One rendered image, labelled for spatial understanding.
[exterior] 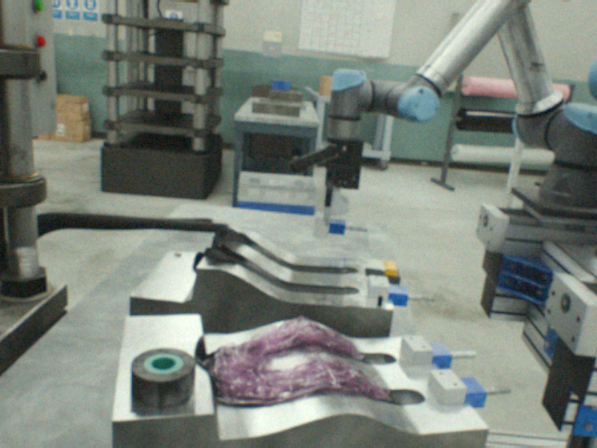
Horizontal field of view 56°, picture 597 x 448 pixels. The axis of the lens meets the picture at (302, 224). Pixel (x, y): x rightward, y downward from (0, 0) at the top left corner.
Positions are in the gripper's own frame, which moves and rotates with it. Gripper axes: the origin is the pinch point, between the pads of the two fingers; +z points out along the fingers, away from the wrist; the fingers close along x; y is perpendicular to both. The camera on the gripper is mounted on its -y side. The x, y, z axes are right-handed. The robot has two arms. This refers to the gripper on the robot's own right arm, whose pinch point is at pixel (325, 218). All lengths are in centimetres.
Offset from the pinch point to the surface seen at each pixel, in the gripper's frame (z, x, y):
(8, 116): -22, -27, -62
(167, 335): 4, -58, -22
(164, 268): 8.7, -21.1, -33.5
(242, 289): 5.0, -36.0, -14.2
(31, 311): 16, -33, -57
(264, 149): 78, 539, -79
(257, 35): -54, 609, -105
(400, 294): 4.7, -31.3, 15.8
